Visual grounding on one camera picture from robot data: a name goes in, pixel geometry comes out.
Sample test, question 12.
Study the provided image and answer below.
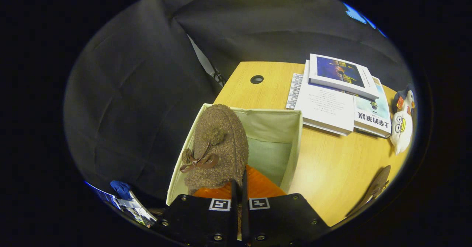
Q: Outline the night photo cover book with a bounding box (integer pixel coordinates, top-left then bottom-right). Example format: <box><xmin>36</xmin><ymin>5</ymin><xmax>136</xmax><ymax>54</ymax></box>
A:
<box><xmin>309</xmin><ymin>53</ymin><xmax>380</xmax><ymax>101</ymax></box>

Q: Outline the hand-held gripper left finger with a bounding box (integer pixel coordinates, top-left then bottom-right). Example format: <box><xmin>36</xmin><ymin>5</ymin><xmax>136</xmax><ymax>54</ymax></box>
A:
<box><xmin>157</xmin><ymin>179</ymin><xmax>239</xmax><ymax>247</ymax></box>

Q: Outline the grey penguin plush toy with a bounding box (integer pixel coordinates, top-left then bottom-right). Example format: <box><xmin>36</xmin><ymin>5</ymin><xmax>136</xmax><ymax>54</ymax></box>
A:
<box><xmin>392</xmin><ymin>84</ymin><xmax>416</xmax><ymax>113</ymax></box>

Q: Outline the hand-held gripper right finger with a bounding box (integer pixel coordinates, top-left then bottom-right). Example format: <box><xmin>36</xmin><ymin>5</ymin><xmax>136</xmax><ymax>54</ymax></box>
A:
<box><xmin>241</xmin><ymin>165</ymin><xmax>331</xmax><ymax>247</ymax></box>

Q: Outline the blue cloth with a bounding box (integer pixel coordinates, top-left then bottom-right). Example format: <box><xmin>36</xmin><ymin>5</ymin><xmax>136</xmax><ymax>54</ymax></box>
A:
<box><xmin>110</xmin><ymin>180</ymin><xmax>133</xmax><ymax>201</ymax></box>

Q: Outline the white duck plush toy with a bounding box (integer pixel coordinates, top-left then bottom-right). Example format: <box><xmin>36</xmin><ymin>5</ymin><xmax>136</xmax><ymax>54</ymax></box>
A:
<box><xmin>389</xmin><ymin>105</ymin><xmax>415</xmax><ymax>156</ymax></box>

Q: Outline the brown fuzzy shoe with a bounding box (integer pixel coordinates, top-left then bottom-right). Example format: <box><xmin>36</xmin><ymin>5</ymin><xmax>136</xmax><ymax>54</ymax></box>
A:
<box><xmin>346</xmin><ymin>165</ymin><xmax>392</xmax><ymax>218</ymax></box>
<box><xmin>179</xmin><ymin>104</ymin><xmax>250</xmax><ymax>196</ymax></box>

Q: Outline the lit computer screen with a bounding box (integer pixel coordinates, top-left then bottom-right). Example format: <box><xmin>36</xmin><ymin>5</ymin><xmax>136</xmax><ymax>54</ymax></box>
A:
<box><xmin>84</xmin><ymin>181</ymin><xmax>119</xmax><ymax>208</ymax></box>

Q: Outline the white text cover book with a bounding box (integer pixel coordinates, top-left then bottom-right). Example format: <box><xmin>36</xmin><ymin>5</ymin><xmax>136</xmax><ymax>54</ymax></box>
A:
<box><xmin>286</xmin><ymin>60</ymin><xmax>355</xmax><ymax>136</ymax></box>

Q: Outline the white papers pile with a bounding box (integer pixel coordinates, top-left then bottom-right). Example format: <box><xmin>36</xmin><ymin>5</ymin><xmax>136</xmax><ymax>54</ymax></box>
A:
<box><xmin>116</xmin><ymin>197</ymin><xmax>158</xmax><ymax>228</ymax></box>

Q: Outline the beige fabric storage box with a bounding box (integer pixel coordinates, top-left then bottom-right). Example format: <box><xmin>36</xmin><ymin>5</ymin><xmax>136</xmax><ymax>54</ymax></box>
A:
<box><xmin>166</xmin><ymin>103</ymin><xmax>303</xmax><ymax>206</ymax></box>

